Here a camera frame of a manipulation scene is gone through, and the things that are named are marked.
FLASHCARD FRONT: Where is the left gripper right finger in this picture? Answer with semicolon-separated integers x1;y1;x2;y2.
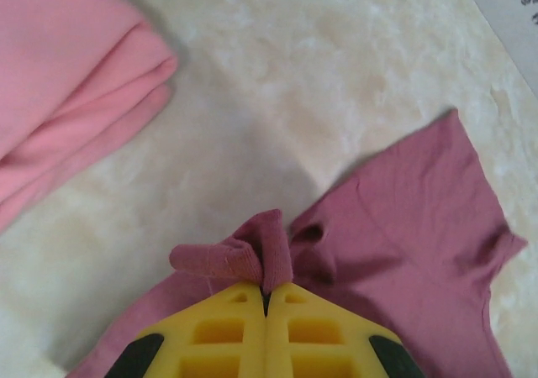
266;281;430;378

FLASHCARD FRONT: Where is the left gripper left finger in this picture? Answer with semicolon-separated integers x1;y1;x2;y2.
104;279;270;378

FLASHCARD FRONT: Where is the mauve t-shirt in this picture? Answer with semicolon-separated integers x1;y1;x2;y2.
62;108;530;378

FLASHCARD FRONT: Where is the folded pink t-shirt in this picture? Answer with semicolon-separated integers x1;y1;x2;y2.
0;0;180;232

